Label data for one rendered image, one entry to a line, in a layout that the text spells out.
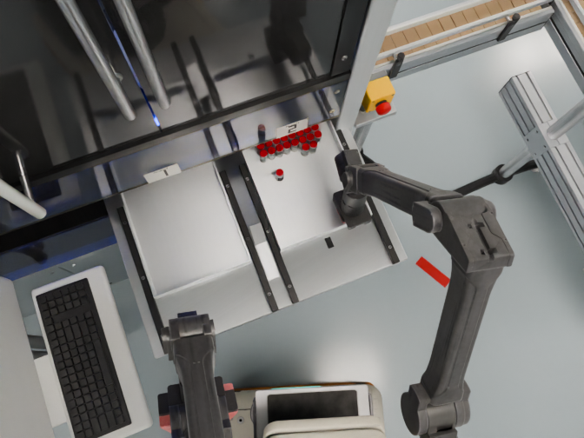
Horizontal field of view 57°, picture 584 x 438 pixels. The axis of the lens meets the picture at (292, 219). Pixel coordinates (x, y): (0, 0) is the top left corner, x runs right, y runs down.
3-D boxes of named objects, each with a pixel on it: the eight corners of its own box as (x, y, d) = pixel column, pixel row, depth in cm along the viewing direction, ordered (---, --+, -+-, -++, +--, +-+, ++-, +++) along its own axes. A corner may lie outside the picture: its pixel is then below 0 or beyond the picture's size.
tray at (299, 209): (235, 139, 149) (235, 134, 146) (321, 109, 153) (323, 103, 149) (280, 251, 142) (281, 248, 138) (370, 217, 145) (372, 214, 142)
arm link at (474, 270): (468, 246, 72) (533, 236, 75) (422, 195, 83) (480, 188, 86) (415, 446, 97) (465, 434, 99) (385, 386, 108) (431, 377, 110)
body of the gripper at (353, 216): (355, 188, 138) (358, 174, 131) (372, 222, 134) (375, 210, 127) (332, 195, 137) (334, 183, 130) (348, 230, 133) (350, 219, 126)
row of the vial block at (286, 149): (258, 156, 148) (258, 150, 144) (318, 136, 150) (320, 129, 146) (261, 163, 148) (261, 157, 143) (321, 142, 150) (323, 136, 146)
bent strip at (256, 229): (249, 231, 143) (248, 225, 137) (261, 227, 143) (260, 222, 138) (268, 280, 140) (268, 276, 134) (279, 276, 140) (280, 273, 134)
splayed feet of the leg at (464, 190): (438, 194, 241) (448, 183, 227) (535, 156, 247) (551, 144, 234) (446, 209, 239) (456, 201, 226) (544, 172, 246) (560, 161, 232)
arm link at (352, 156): (348, 182, 116) (385, 178, 118) (336, 137, 121) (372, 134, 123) (335, 206, 127) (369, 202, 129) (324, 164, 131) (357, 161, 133)
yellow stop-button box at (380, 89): (355, 90, 146) (360, 77, 139) (379, 82, 147) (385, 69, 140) (366, 115, 144) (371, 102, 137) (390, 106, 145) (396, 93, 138)
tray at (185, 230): (116, 181, 145) (113, 176, 142) (209, 149, 148) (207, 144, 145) (156, 299, 137) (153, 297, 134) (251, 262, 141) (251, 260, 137)
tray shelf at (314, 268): (101, 189, 146) (99, 187, 144) (337, 107, 155) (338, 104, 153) (155, 359, 135) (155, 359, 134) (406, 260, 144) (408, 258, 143)
